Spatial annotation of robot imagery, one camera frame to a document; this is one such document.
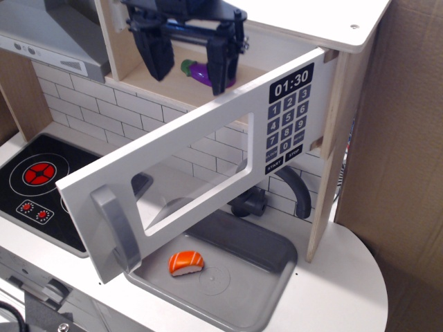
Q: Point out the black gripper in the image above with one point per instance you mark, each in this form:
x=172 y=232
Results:
x=217 y=23

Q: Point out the white toy microwave door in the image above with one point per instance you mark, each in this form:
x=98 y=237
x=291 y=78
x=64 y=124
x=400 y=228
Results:
x=132 y=201

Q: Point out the wooden toy microwave cabinet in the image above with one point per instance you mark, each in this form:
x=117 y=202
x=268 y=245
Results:
x=277 y=30

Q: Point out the purple toy eggplant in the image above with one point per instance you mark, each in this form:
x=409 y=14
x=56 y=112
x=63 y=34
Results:
x=201 y=72

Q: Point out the grey range hood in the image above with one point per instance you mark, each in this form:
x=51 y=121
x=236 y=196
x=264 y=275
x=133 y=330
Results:
x=55 y=33

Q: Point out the dark grey toy faucet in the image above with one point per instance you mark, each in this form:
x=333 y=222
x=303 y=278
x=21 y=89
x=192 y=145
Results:
x=254 y=200

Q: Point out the orange salmon sushi toy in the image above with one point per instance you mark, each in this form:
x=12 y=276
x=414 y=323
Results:
x=185 y=262

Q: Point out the black toy stovetop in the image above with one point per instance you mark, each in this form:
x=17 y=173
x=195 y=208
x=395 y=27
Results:
x=29 y=196

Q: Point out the grey toy sink basin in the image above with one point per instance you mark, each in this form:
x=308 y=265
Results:
x=246 y=269

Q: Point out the brown cardboard box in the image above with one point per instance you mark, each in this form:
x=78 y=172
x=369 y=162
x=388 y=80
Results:
x=391 y=197

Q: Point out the grey oven front panel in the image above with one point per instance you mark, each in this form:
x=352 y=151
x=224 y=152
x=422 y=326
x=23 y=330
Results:
x=86 y=312

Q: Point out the black metal bracket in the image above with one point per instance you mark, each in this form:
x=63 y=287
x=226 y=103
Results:
x=40 y=317

